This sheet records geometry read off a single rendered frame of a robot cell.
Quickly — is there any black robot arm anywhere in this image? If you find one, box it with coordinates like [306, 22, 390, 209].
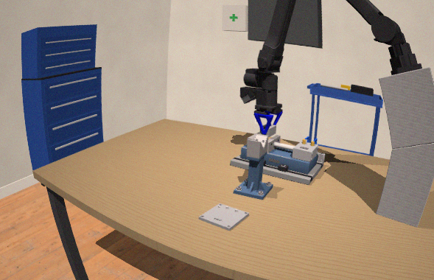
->
[240, 0, 422, 106]

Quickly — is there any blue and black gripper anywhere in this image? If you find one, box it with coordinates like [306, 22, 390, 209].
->
[254, 89, 283, 135]

